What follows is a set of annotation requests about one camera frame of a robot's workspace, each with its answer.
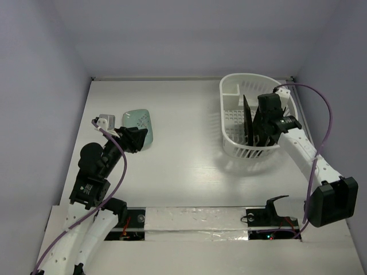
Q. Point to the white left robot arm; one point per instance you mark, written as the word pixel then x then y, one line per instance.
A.
pixel 92 211

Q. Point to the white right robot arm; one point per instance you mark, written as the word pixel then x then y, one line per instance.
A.
pixel 334 197

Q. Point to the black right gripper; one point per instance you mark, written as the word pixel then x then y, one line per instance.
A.
pixel 262 120

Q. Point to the black floral square plate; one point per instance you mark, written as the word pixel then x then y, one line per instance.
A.
pixel 261 139

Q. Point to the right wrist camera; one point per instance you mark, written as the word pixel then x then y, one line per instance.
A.
pixel 284 95

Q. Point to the white plastic dish rack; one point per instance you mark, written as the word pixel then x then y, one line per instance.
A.
pixel 232 89

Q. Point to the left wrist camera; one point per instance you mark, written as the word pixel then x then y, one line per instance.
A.
pixel 105 122

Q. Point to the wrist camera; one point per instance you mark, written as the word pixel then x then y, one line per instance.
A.
pixel 105 122
pixel 284 95

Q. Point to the silver foil tape strip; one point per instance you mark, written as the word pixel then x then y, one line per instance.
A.
pixel 196 224

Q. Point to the light green speckled plate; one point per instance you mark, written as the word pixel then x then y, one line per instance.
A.
pixel 141 119

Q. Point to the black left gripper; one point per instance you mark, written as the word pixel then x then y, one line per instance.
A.
pixel 132 137

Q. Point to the teal square plate dark rim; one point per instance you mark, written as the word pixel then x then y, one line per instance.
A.
pixel 248 126

